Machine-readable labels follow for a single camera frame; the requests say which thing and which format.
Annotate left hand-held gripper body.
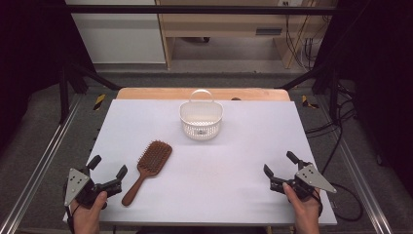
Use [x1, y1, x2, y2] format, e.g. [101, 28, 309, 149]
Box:
[63, 167, 124, 210]

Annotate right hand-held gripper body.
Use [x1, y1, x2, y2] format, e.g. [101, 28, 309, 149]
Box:
[269, 161, 338, 201]

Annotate brown wooden hairbrush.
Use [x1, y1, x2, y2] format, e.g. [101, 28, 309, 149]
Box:
[121, 139, 173, 208]

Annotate white plastic basket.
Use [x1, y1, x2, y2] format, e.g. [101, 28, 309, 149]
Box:
[179, 89, 224, 141]

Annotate person's left hand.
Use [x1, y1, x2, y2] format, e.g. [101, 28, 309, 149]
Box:
[69, 190, 108, 227]

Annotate person's right hand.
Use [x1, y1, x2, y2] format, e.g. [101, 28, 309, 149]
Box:
[282, 182, 323, 226]

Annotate yellow black tape marker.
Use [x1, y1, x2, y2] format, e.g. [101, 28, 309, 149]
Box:
[93, 94, 107, 112]
[300, 94, 320, 110]

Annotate black metal stand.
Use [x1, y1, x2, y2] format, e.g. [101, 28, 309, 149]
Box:
[57, 60, 122, 125]
[275, 62, 341, 124]

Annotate light wooden table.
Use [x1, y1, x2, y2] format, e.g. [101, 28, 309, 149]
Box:
[115, 87, 291, 102]

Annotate dark curtain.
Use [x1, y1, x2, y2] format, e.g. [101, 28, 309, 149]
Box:
[0, 0, 95, 150]
[314, 0, 413, 191]

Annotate white cabinet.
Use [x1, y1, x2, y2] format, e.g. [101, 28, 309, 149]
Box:
[64, 0, 167, 64]

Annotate light wooden desk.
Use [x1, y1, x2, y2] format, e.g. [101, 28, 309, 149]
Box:
[155, 0, 339, 70]

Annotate left hand-held gripper cable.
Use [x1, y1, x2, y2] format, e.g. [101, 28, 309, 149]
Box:
[65, 204, 81, 234]

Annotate long black cables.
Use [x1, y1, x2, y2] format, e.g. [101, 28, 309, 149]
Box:
[304, 81, 357, 176]

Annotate aluminium rail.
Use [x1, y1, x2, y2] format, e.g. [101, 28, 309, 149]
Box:
[0, 93, 83, 234]
[315, 97, 394, 234]

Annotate black looped cable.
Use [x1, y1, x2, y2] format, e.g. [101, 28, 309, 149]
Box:
[324, 181, 364, 223]

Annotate bundle of hanging cables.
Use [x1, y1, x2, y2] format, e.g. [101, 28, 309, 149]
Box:
[282, 0, 332, 71]

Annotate black horizontal frame bar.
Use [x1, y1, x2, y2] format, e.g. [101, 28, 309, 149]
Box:
[42, 4, 346, 15]

